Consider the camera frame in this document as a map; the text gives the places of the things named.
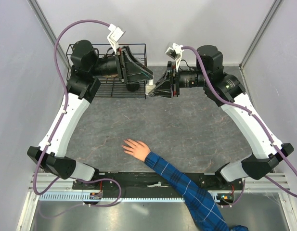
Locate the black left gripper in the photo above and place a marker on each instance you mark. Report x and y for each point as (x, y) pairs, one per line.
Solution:
(122, 70)

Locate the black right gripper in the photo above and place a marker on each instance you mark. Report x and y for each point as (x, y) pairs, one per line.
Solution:
(167, 83)

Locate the white nail polish cap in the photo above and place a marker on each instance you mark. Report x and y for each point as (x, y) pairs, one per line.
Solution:
(151, 82)

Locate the clear nail polish bottle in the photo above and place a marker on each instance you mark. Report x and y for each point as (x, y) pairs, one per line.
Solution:
(149, 88)

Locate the blue plaid sleeve forearm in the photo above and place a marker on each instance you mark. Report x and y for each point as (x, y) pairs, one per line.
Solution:
(200, 202)

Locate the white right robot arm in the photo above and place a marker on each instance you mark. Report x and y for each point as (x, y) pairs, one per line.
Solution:
(228, 93)

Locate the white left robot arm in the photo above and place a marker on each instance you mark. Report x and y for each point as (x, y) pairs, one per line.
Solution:
(87, 70)

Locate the person's hand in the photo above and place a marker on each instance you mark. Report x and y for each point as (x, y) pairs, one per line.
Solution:
(137, 149)

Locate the black mug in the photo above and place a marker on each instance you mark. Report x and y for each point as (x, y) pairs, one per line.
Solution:
(132, 87)

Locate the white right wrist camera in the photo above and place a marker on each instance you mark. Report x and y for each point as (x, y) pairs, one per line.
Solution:
(175, 52)

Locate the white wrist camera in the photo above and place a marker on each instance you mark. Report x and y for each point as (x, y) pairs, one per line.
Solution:
(114, 36)
(175, 52)

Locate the black wire rack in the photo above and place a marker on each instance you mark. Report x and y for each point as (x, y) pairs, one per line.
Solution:
(113, 87)

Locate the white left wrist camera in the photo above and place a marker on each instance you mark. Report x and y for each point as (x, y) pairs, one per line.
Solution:
(114, 36)

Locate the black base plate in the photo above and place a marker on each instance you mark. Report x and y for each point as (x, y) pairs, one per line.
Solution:
(152, 185)

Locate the grey cable duct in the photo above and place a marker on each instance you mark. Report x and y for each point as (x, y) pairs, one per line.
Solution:
(89, 197)

